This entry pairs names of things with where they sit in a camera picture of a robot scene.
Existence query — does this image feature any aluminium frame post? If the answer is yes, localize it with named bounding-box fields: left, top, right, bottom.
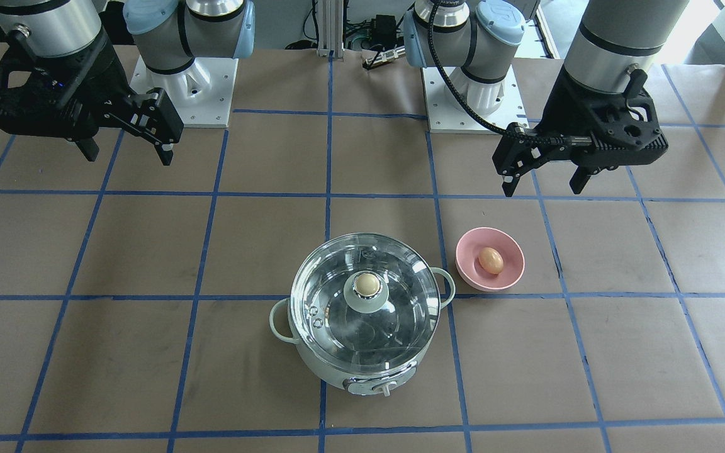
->
left=315, top=1, right=345, bottom=60

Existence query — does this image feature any black braided cable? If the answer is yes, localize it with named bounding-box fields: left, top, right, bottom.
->
left=427, top=0, right=530, bottom=139

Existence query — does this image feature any brown egg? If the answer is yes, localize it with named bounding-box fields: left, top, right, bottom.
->
left=478, top=247, right=505, bottom=275

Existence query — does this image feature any pink bowl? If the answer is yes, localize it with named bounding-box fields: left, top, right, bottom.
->
left=455, top=226, right=525, bottom=293

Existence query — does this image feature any glass pot lid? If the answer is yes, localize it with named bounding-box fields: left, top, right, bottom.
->
left=289, top=233, right=442, bottom=371

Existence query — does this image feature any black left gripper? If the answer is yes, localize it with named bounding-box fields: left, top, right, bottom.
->
left=492, top=68, right=668, bottom=198

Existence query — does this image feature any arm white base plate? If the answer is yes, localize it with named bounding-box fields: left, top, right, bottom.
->
left=130, top=58, right=239, bottom=130
left=421, top=66, right=527, bottom=135

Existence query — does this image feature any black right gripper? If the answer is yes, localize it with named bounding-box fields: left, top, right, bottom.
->
left=0, top=28, right=184, bottom=166

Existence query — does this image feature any black power adapter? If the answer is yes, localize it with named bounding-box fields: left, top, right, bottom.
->
left=370, top=14, right=397, bottom=43

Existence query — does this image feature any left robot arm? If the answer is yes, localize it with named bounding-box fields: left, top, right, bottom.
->
left=402, top=1, right=687, bottom=197

